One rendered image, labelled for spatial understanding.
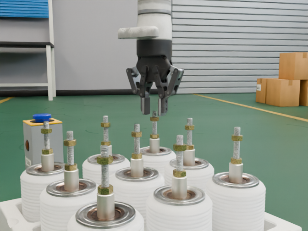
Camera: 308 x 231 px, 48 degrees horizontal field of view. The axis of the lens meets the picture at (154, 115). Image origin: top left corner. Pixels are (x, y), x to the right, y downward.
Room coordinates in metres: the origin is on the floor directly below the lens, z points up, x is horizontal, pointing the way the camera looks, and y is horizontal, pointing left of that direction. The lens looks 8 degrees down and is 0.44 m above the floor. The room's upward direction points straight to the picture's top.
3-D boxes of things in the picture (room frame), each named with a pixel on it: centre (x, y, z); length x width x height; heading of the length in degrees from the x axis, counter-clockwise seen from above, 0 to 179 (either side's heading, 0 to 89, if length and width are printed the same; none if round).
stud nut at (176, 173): (0.48, -0.04, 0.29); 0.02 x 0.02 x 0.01; 72
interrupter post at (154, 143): (0.74, 0.00, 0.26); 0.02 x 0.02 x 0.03
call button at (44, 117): (0.77, 0.26, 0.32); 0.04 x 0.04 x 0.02
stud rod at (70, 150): (0.51, 0.13, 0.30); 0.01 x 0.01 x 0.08
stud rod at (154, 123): (0.74, 0.00, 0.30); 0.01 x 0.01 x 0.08
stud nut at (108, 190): (0.41, 0.06, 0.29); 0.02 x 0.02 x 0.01; 5
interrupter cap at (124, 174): (0.57, 0.03, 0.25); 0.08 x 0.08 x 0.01
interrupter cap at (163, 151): (0.74, 0.00, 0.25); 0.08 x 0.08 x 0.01
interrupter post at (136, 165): (0.57, 0.03, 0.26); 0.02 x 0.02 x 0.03
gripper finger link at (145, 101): (0.75, 0.02, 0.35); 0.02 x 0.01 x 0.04; 148
